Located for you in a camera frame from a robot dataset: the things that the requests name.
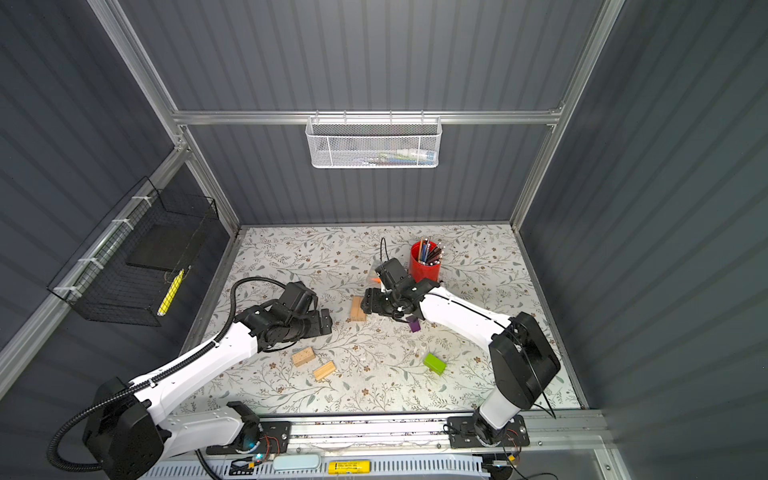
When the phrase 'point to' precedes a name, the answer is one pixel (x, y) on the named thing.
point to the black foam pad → (165, 246)
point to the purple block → (415, 326)
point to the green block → (435, 364)
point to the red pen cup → (425, 260)
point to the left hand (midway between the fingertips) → (319, 324)
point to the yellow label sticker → (349, 467)
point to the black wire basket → (130, 269)
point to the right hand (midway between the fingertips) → (371, 308)
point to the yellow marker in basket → (170, 294)
